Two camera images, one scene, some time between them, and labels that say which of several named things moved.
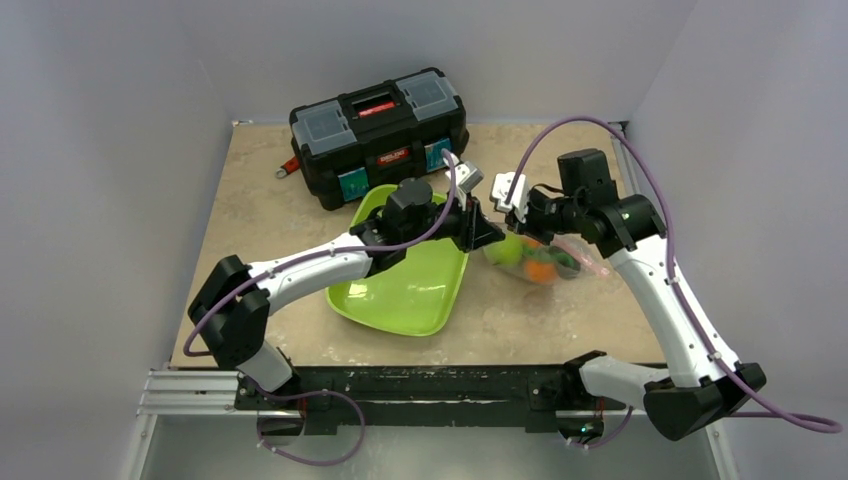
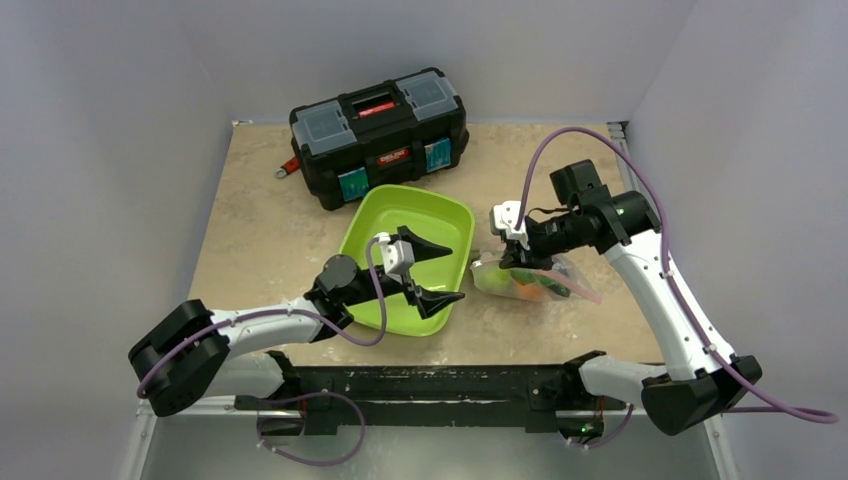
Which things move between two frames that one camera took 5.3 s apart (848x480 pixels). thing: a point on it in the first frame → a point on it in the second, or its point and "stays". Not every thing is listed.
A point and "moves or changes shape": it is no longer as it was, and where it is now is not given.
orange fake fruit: (541, 271) → (533, 292)
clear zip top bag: (545, 262) moves or changes shape
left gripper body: (458, 225) → (390, 287)
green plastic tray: (416, 295) stays
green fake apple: (507, 252) moves or changes shape
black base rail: (324, 398) stays
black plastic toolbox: (378, 136) stays
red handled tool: (288, 167) stays
